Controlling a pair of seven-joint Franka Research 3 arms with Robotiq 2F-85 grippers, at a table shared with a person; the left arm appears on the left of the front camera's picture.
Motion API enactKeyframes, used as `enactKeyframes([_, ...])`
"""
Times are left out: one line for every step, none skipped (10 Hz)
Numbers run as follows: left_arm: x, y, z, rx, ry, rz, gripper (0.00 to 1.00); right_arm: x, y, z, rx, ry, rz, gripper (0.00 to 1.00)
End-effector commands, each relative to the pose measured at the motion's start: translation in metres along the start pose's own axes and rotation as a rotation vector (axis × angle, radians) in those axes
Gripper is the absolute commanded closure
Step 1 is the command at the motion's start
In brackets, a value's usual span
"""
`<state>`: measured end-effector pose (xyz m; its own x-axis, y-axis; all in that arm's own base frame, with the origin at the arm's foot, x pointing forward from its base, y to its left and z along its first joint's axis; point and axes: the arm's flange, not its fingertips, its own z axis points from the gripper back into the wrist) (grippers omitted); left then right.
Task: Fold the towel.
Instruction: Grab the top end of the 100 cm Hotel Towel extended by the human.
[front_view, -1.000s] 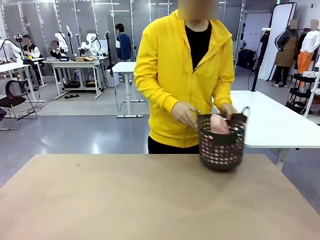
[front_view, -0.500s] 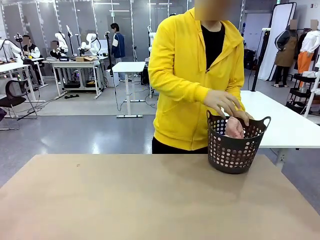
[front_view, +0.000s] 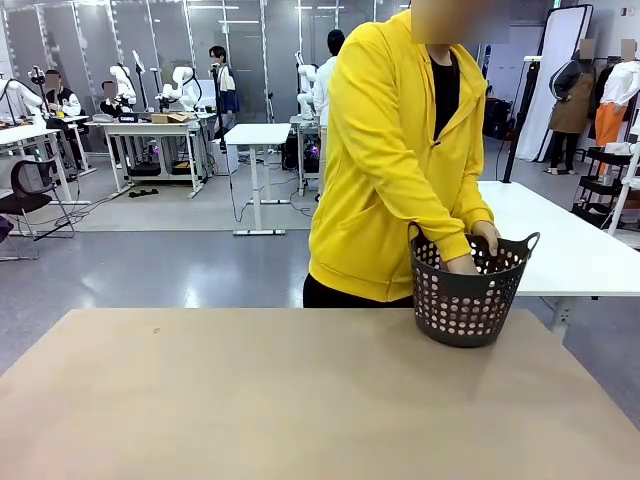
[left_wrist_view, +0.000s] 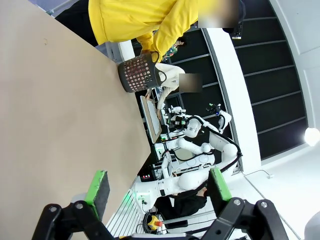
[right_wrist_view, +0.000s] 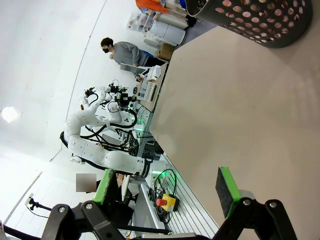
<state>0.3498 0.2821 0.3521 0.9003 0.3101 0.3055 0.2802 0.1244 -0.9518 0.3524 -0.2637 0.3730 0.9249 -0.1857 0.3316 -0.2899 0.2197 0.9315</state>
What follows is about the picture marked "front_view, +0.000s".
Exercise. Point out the standing person dark skirt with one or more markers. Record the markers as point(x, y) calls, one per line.
point(227, 95)

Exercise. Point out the seated person black white jacket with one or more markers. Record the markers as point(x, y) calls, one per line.
point(62, 100)

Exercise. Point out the black wheeled shelf cart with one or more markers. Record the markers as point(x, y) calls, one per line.
point(600, 187)

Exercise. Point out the black power strip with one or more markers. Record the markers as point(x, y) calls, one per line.
point(145, 193)

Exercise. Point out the small white standing desk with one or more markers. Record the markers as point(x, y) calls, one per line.
point(257, 134)

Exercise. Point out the large white table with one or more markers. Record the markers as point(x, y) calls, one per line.
point(560, 240)

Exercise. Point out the white desk beside mesh chair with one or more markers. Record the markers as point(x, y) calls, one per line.
point(25, 132)

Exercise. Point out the person's left forearm yellow sleeve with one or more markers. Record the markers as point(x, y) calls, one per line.
point(482, 210)

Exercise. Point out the mannequin white top orange trousers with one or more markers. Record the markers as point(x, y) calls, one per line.
point(620, 85)

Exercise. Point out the seated person in black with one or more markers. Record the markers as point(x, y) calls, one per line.
point(110, 106)

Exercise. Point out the black mesh office chair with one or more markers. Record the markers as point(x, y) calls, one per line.
point(20, 202)

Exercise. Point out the person in brown apron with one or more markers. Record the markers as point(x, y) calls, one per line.
point(570, 110)

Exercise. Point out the dark grey perforated laundry basket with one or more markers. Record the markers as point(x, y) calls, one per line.
point(460, 341)

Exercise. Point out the person in yellow hoodie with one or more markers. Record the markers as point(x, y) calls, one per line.
point(360, 240)

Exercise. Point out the person's left hand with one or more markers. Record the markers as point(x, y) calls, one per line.
point(487, 232)

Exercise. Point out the standing person white shirt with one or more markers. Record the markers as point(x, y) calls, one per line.
point(324, 85)

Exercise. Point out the white photo reflector panel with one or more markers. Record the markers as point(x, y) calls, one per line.
point(545, 75)

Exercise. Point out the black stand pole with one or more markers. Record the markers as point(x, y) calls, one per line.
point(515, 130)

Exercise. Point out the black bags pile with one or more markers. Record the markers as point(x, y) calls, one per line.
point(497, 120)

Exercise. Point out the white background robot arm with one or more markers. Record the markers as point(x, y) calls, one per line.
point(305, 100)
point(30, 97)
point(122, 80)
point(187, 87)

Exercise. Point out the person's right forearm yellow sleeve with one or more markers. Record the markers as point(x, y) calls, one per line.
point(425, 220)

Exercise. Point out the person's right hand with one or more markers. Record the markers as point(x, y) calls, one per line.
point(462, 266)

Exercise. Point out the brown cardboard box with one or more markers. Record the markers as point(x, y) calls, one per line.
point(162, 118)

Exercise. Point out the white desk with cardboard box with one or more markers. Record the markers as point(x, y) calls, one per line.
point(150, 128)

